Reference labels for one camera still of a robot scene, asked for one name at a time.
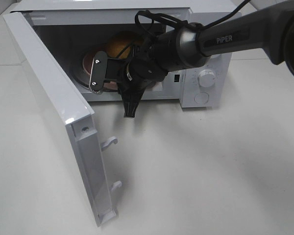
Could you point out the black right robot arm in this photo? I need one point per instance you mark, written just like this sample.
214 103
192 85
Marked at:
190 45

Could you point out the round door release button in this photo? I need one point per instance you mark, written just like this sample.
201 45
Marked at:
201 98

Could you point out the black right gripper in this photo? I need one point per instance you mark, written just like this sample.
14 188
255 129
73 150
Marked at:
140 71

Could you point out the burger with cheese and lettuce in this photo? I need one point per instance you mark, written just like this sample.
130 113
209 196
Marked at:
119 41

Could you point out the white microwave door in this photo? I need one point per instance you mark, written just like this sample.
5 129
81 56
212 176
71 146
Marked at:
67 114

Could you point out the pink speckled plate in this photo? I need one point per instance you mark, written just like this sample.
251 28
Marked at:
107 84

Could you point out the white microwave oven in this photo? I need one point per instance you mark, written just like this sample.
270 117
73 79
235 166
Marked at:
58 39

